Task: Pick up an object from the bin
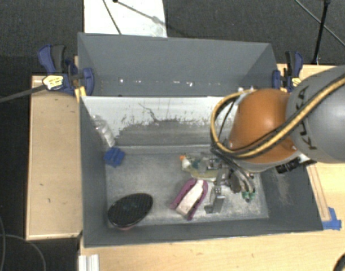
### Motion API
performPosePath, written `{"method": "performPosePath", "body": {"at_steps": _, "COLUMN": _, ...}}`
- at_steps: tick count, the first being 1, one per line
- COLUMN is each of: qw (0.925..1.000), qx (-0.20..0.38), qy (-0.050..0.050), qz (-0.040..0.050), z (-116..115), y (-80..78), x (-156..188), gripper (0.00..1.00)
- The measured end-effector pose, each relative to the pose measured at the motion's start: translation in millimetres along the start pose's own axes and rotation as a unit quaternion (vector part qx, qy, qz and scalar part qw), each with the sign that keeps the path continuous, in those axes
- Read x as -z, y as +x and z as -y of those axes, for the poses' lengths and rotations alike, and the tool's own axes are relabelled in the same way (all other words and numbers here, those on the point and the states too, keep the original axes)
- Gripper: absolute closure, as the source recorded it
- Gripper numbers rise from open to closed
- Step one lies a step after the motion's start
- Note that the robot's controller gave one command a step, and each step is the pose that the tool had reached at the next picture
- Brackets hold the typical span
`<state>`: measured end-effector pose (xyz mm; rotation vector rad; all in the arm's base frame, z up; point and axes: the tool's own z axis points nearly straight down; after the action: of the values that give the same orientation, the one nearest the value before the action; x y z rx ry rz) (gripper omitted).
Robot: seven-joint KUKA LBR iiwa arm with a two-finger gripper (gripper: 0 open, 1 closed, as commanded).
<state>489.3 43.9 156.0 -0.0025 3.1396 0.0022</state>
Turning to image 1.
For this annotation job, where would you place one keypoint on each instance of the purple and white stapler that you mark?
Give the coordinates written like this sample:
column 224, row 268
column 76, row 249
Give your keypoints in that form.
column 189, row 199

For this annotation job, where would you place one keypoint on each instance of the black cylinder on white bracket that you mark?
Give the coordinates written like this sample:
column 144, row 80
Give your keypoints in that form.
column 285, row 167

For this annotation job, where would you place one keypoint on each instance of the pale wood board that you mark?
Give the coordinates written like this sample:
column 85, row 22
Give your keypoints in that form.
column 53, row 151

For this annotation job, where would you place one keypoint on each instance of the black oval mesh disc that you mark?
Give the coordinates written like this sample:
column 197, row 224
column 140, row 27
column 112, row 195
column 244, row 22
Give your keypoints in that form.
column 130, row 210

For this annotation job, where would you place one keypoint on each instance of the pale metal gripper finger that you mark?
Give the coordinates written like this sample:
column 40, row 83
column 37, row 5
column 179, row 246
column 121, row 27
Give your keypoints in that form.
column 220, row 203
column 211, row 207

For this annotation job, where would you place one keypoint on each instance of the clear plastic bottle blue cap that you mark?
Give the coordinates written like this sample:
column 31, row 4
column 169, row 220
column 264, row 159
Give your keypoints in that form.
column 105, row 133

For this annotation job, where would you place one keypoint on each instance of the grey metal bin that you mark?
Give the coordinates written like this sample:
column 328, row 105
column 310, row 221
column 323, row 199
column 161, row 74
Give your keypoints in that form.
column 149, row 66

